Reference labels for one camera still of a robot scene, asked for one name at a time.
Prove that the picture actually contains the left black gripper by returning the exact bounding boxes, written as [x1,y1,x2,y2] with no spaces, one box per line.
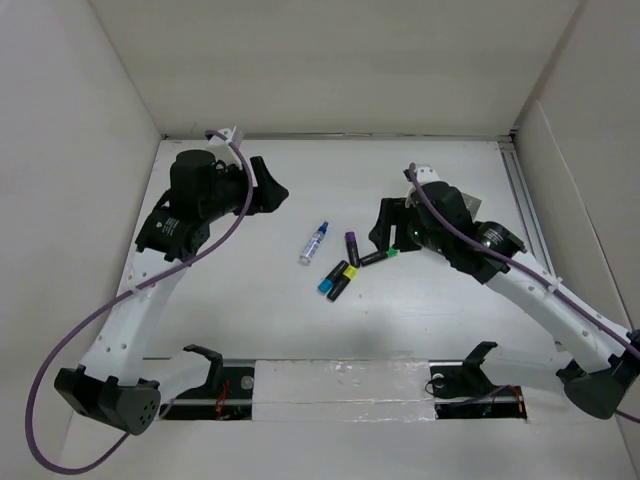
[200,156,287,223]

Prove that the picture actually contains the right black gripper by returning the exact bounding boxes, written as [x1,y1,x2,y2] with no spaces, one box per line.
[369,196,450,257]

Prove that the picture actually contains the green highlighter marker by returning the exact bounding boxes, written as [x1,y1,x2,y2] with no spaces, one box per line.
[360,247,399,267]

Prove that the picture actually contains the purple highlighter marker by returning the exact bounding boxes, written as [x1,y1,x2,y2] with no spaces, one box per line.
[344,231,361,268]

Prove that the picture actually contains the yellow highlighter marker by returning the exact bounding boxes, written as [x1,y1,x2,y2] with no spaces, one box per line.
[326,265,357,302]

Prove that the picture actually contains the clear spray bottle blue cap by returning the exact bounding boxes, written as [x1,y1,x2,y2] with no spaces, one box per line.
[298,221,329,265]

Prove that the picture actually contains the blue highlighter marker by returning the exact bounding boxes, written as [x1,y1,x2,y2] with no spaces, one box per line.
[317,260,349,295]

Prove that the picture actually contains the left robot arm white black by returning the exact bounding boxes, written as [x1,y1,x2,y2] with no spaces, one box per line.
[54,149,289,435]

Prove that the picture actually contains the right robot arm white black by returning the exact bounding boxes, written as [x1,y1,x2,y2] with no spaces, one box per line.
[369,181,639,419]

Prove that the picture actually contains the white desk organizer box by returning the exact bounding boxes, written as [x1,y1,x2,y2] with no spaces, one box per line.
[461,192,482,220]

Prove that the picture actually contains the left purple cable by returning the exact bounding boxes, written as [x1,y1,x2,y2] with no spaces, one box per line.
[24,128,251,474]

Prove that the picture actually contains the purple cable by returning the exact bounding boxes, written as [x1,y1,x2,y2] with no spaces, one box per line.
[24,128,251,474]
[405,162,640,424]

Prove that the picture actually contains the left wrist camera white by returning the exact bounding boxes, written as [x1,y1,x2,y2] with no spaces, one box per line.
[205,126,244,156]

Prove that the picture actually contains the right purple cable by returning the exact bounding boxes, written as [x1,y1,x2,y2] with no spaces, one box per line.
[405,162,640,424]

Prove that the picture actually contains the aluminium side rail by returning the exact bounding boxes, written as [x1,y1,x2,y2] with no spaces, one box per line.
[498,139,555,275]

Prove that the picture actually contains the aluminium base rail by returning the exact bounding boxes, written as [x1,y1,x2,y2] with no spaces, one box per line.
[161,359,527,423]

